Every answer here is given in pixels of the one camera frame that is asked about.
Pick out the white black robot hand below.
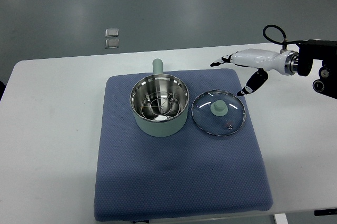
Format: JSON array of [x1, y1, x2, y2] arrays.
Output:
[[210, 49, 299, 96]]

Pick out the glass lid green knob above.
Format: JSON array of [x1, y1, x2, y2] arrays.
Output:
[[191, 90, 246, 136]]

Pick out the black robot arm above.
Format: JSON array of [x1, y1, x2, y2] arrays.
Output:
[[297, 39, 336, 99]]

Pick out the mint green pot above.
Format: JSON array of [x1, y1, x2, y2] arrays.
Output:
[[130, 58, 190, 137]]

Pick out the blue fabric mat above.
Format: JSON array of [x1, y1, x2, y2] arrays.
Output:
[[94, 73, 273, 221]]

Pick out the upper metal floor plate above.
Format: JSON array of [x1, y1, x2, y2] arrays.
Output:
[[105, 28, 119, 37]]

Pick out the white table leg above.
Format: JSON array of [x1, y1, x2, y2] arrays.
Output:
[[273, 213, 289, 224]]

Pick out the black table control panel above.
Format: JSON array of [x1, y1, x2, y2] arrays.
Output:
[[314, 208, 337, 217]]

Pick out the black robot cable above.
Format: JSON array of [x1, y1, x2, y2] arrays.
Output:
[[262, 24, 303, 51]]

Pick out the wire steaming rack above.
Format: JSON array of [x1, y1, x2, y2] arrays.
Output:
[[140, 91, 181, 120]]

